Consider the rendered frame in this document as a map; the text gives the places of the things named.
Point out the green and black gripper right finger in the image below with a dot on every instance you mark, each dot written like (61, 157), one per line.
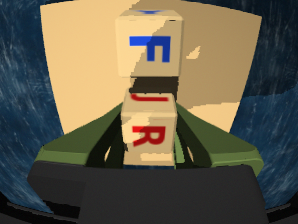
(210, 145)

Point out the beige letter block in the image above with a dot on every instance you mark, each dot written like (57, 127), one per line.
(148, 119)
(149, 43)

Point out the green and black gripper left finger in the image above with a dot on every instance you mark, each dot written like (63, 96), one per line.
(88, 144)

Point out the beige mat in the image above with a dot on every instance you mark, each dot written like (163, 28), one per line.
(80, 46)

